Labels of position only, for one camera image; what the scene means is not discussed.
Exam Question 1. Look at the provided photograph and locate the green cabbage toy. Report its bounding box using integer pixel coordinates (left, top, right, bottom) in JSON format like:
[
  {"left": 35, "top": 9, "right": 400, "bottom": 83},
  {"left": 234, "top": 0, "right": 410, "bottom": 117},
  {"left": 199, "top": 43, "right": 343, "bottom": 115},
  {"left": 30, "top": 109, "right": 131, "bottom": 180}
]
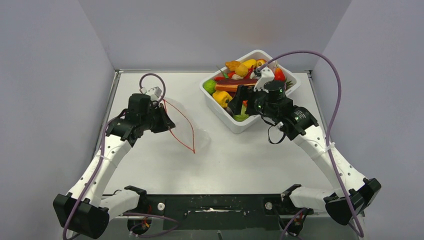
[
  {"left": 202, "top": 79, "right": 217, "bottom": 95},
  {"left": 232, "top": 111, "right": 250, "bottom": 122}
]

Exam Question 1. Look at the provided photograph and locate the white plastic food bin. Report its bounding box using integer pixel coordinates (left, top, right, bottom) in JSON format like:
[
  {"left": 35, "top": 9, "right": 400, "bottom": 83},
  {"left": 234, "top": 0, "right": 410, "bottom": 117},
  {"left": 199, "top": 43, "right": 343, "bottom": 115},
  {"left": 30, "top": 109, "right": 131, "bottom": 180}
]
[{"left": 199, "top": 49, "right": 301, "bottom": 134}]

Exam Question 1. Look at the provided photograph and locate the yellow lemon toy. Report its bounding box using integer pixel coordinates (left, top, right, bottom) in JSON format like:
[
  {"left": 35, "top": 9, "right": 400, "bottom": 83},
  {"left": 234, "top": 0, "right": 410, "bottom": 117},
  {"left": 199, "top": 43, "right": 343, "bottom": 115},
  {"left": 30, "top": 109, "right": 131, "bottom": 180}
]
[{"left": 234, "top": 64, "right": 250, "bottom": 78}]

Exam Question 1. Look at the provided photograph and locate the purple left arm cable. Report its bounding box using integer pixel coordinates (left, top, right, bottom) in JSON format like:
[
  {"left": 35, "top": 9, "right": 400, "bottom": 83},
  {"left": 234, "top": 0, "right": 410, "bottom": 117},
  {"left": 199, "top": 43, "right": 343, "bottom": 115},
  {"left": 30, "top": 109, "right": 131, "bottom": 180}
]
[{"left": 62, "top": 73, "right": 167, "bottom": 240}]

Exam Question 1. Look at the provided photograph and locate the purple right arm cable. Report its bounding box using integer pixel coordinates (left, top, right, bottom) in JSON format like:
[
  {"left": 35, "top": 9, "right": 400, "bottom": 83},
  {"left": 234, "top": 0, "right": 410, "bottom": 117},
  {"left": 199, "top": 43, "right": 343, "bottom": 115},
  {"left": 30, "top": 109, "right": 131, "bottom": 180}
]
[{"left": 256, "top": 50, "right": 365, "bottom": 239}]

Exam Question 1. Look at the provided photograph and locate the red apple toy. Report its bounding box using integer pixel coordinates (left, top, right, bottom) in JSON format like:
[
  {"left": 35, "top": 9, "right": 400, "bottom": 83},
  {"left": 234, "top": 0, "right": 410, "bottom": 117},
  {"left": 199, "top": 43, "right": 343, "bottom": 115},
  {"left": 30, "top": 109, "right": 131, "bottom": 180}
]
[{"left": 256, "top": 58, "right": 267, "bottom": 68}]

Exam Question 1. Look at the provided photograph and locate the yellow bell pepper toy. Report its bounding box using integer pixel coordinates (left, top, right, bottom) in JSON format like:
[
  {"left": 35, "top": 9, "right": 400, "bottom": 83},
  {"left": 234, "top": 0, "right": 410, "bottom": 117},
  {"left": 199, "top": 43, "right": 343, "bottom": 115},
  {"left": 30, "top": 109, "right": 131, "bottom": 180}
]
[{"left": 212, "top": 90, "right": 233, "bottom": 109}]

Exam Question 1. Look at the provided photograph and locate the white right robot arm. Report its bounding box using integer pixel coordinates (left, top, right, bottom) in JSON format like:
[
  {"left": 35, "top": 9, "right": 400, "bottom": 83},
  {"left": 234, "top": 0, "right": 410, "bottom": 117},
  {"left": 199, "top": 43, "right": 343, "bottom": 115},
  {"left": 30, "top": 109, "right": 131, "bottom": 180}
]
[{"left": 228, "top": 80, "right": 382, "bottom": 226}]

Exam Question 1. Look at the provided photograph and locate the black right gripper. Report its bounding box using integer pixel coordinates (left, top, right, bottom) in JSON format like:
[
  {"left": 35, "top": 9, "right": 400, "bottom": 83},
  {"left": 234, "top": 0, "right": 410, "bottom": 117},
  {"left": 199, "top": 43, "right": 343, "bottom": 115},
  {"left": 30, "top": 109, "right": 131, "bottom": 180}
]
[{"left": 228, "top": 84, "right": 278, "bottom": 120}]

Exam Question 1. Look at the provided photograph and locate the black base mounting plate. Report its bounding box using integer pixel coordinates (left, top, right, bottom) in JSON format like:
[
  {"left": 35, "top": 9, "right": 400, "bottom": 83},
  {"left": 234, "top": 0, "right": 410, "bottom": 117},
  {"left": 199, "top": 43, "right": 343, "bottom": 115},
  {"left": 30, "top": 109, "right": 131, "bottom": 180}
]
[{"left": 132, "top": 193, "right": 299, "bottom": 231}]

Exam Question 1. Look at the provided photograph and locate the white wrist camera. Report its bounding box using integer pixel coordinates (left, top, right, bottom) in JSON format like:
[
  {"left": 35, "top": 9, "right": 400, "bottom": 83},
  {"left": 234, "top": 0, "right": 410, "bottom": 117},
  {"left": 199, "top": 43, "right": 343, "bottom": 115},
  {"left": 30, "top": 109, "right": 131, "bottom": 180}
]
[
  {"left": 139, "top": 86, "right": 163, "bottom": 102},
  {"left": 253, "top": 67, "right": 275, "bottom": 92}
]

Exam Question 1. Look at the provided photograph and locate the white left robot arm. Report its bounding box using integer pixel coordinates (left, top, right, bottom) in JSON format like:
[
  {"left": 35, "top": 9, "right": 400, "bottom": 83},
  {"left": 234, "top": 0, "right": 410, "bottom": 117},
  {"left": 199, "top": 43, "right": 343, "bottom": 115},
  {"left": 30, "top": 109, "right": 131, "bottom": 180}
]
[{"left": 53, "top": 93, "right": 176, "bottom": 240}]

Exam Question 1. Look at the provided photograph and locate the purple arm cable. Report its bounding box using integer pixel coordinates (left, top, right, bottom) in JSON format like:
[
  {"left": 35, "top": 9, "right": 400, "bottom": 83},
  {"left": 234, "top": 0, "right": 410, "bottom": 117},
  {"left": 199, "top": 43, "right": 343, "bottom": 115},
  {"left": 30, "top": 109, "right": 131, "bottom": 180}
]
[
  {"left": 256, "top": 50, "right": 365, "bottom": 239},
  {"left": 62, "top": 73, "right": 167, "bottom": 240}
]

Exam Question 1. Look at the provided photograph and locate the red orange pepper toy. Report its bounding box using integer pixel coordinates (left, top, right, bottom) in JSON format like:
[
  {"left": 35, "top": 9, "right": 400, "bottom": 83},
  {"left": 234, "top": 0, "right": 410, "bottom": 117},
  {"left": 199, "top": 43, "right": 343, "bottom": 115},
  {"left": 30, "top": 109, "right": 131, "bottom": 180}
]
[{"left": 274, "top": 67, "right": 287, "bottom": 82}]

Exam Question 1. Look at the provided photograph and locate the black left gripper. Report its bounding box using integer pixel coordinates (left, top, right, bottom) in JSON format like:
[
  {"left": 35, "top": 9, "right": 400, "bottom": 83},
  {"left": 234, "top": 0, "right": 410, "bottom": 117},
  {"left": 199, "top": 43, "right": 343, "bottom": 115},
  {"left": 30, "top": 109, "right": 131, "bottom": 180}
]
[{"left": 141, "top": 103, "right": 176, "bottom": 134}]

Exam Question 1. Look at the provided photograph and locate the aluminium table frame rail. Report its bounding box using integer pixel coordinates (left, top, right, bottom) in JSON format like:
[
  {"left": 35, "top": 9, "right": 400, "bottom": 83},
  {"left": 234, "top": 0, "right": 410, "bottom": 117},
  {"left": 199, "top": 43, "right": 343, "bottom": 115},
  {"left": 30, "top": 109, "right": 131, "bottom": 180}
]
[{"left": 92, "top": 69, "right": 121, "bottom": 157}]

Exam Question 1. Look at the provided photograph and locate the fried chicken toy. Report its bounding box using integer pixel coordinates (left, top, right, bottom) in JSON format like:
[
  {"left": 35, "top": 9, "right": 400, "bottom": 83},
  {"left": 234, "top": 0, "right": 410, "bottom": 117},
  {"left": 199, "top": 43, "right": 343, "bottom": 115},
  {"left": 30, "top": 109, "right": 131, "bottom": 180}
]
[{"left": 225, "top": 60, "right": 241, "bottom": 72}]

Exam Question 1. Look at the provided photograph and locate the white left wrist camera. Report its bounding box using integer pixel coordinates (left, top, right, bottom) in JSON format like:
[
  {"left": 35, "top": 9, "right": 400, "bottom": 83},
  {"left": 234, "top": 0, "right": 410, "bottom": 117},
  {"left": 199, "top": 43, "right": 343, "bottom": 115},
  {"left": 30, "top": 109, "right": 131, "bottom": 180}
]
[{"left": 139, "top": 86, "right": 163, "bottom": 102}]

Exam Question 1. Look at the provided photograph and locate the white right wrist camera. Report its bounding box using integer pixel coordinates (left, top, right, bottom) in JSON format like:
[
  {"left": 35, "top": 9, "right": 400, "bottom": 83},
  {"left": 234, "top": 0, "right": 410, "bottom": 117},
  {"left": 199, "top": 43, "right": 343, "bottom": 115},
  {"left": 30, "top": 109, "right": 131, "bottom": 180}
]
[{"left": 253, "top": 67, "right": 275, "bottom": 92}]

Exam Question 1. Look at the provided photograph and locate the clear zip bag orange zipper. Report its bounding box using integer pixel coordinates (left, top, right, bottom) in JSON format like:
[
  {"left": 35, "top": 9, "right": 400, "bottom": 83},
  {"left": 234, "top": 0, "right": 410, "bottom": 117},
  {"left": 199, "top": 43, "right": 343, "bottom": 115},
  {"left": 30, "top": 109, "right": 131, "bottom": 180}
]
[{"left": 162, "top": 97, "right": 211, "bottom": 154}]

